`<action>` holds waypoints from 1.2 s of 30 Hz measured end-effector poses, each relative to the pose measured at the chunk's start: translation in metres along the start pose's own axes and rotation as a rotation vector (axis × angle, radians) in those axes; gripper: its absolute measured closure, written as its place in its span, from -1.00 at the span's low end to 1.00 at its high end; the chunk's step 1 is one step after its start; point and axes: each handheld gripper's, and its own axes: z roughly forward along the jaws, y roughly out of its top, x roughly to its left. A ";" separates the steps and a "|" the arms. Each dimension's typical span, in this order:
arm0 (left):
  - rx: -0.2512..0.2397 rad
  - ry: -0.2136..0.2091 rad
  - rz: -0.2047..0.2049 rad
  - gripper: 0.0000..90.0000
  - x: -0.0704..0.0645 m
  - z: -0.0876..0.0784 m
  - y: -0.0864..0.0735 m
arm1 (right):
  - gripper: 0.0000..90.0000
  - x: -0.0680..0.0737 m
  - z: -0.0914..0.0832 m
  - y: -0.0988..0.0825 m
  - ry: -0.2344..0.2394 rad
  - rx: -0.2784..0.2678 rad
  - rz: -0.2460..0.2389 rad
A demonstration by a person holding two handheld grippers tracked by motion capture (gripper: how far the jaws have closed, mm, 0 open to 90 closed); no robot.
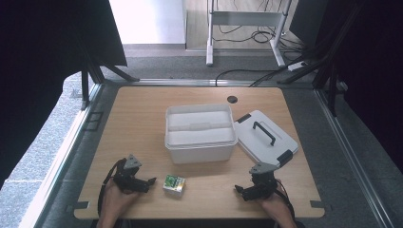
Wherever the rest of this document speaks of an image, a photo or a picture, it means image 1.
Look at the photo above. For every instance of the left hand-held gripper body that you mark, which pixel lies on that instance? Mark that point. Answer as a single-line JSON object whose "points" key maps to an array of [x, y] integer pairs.
{"points": [[127, 178]]}

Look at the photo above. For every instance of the black rectangular floor frame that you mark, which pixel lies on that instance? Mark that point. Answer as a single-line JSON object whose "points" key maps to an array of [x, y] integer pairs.
{"points": [[94, 121]]}

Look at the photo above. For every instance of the person's right hand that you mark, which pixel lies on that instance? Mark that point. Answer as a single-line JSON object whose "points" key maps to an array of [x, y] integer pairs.
{"points": [[278, 207]]}

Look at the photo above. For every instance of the white power strip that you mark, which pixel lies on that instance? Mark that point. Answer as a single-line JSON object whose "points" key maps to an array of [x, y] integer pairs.
{"points": [[296, 66]]}

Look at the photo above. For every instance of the white plastic storage box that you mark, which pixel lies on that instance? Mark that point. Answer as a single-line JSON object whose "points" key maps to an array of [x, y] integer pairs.
{"points": [[200, 133]]}

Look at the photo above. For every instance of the dark curtain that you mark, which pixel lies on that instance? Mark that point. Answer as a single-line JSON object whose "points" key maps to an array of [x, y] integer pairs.
{"points": [[47, 63], [374, 79]]}

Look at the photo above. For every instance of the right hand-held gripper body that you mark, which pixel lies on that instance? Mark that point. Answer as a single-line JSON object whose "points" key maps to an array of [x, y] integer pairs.
{"points": [[263, 182]]}

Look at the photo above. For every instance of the small green and white carton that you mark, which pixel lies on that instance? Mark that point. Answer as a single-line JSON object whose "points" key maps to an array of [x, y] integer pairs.
{"points": [[174, 184]]}

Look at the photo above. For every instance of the black round table grommet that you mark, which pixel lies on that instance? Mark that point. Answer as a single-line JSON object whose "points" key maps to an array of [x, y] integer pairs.
{"points": [[232, 99]]}

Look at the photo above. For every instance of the black metal stand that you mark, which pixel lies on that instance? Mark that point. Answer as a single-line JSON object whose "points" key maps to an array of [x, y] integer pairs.
{"points": [[95, 74], [326, 63]]}

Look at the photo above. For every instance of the person's left hand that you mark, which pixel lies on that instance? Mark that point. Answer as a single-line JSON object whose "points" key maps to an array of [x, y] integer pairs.
{"points": [[115, 198]]}

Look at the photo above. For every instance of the white metal desk frame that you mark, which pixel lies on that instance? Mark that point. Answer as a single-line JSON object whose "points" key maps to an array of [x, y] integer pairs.
{"points": [[244, 19]]}

